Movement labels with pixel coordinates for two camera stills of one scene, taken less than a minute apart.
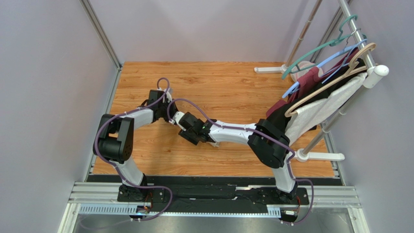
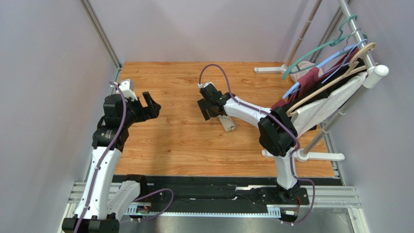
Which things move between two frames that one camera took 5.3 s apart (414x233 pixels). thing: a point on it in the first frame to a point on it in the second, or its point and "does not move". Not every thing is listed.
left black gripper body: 163,107 to 139,112
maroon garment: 307,77 does not move
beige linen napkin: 215,144 to 228,124
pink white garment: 302,68 does not move
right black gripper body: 194,136 to 209,103
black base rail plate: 213,191 does not move
